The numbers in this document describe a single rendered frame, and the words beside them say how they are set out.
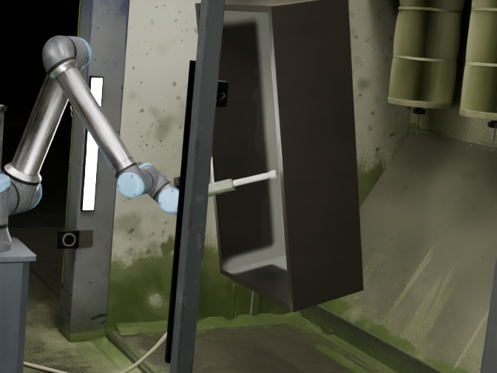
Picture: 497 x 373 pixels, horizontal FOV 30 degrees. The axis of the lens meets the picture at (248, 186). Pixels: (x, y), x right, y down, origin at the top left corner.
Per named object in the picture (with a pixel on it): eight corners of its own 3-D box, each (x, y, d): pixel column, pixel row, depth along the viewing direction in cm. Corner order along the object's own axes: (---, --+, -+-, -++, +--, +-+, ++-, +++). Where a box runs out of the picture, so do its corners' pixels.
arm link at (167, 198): (168, 181, 338) (187, 199, 336) (175, 183, 350) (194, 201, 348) (151, 200, 338) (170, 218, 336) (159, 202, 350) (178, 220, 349)
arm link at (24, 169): (-20, 205, 360) (49, 27, 342) (6, 199, 377) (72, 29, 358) (11, 223, 357) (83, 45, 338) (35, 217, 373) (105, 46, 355)
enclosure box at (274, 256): (285, 254, 435) (265, -6, 404) (364, 290, 384) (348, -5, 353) (220, 273, 418) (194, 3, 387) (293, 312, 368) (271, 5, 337)
